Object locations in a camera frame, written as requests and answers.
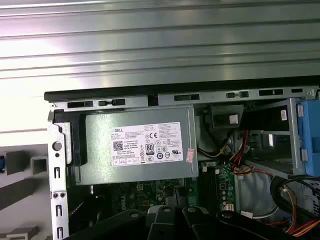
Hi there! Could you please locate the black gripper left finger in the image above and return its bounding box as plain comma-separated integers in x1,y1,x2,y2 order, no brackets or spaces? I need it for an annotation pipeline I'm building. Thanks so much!
68,206,177,240

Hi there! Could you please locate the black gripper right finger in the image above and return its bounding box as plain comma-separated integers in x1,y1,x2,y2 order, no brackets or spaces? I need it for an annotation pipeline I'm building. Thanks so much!
181,206,301,240

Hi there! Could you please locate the black RAM slot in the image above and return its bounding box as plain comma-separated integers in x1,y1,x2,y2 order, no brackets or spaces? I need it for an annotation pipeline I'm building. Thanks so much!
199,169,210,209
208,169,219,209

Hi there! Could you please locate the green motherboard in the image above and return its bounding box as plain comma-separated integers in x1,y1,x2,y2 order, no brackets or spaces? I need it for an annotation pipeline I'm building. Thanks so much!
89,159,238,216

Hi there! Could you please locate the grey power supply unit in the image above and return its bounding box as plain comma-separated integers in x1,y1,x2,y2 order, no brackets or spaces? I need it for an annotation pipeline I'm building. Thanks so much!
74,104,200,187

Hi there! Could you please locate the grey metal drive cage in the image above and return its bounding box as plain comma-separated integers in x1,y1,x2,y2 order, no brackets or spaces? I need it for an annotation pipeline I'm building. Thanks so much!
243,97,305,176

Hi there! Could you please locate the black PC case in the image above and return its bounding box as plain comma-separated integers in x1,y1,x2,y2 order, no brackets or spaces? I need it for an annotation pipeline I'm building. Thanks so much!
43,83,320,240

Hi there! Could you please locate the blue drive cage latch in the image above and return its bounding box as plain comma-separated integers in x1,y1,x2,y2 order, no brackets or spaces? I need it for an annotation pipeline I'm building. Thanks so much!
296,99,320,177

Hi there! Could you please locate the grey parts rack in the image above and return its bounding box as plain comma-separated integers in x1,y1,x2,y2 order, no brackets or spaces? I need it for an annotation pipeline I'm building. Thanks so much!
0,143,53,240

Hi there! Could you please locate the yellow black wire bundle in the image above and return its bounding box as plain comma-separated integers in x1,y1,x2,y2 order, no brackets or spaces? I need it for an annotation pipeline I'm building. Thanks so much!
197,139,232,160

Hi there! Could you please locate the thick black cable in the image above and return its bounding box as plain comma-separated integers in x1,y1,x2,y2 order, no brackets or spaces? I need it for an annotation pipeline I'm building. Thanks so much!
269,174,320,222

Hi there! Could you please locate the red orange wire bundle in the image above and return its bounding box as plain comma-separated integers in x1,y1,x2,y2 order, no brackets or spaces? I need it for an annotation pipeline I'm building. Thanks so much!
228,129,254,176

